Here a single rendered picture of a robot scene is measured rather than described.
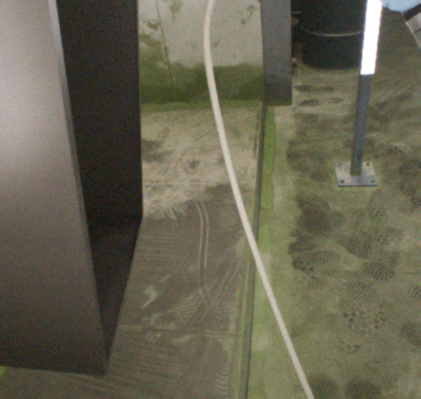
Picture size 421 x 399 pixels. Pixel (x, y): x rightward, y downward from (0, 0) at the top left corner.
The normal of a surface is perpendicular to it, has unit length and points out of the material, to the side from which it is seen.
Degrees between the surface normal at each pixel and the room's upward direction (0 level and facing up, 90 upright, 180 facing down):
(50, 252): 90
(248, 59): 90
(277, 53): 90
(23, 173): 90
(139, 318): 0
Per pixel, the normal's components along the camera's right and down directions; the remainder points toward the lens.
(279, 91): -0.16, 0.62
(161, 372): -0.15, -0.79
